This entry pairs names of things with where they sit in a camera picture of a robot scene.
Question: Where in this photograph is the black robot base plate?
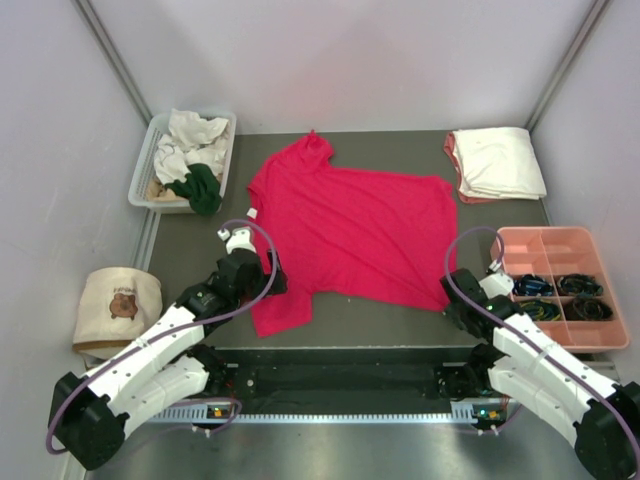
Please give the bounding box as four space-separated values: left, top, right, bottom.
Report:
204 347 504 415

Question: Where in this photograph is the folded pink t-shirt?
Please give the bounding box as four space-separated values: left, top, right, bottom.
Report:
443 132 493 205

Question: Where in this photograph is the dark rolled item front-right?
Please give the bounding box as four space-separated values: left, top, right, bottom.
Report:
566 297 613 322

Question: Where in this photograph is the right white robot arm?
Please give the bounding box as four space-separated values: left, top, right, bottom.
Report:
441 269 639 479

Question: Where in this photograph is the dark rolled item back-left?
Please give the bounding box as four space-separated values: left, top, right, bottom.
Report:
512 274 554 297

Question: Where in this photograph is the dark green shirt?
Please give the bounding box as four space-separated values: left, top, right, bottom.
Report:
165 163 222 216

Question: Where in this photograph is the cream fabric bear bag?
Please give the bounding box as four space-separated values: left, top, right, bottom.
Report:
72 267 163 360

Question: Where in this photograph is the white printed crumpled shirt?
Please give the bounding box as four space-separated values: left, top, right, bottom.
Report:
153 134 229 185

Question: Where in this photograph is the dark rolled item back-right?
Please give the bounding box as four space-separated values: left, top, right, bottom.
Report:
556 273 604 297

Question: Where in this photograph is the red t-shirt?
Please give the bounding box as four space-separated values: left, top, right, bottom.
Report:
248 132 457 337

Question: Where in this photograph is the white plastic laundry basket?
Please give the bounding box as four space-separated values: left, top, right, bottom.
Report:
128 107 237 214

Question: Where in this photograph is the tan shirt in basket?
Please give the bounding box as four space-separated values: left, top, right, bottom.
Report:
145 179 189 205

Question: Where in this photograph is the dark rolled item front-left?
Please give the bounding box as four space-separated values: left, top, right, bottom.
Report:
517 299 561 322

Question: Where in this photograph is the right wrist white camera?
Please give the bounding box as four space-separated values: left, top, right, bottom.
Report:
479 259 514 298

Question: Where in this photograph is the wrist white camera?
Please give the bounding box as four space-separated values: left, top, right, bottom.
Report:
217 226 256 255
479 259 514 298

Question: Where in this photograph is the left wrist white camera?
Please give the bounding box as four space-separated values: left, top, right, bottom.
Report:
217 226 256 255

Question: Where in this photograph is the grey slotted cable duct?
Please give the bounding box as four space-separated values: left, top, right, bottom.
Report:
149 402 481 424

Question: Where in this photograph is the folded cream t-shirt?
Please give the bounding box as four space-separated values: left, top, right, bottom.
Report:
451 127 547 201

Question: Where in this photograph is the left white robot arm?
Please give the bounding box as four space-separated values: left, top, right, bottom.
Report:
45 248 287 470

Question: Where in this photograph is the cream crumpled shirt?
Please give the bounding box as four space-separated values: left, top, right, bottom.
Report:
168 109 230 149

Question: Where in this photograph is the pink divided plastic tray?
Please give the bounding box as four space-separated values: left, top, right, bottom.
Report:
491 227 630 353

